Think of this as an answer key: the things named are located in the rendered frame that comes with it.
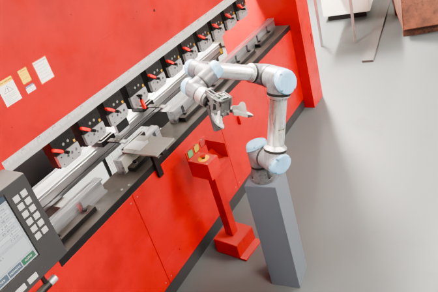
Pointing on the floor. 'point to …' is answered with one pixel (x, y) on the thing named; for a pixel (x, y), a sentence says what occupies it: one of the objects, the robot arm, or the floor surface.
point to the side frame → (277, 8)
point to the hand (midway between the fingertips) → (238, 123)
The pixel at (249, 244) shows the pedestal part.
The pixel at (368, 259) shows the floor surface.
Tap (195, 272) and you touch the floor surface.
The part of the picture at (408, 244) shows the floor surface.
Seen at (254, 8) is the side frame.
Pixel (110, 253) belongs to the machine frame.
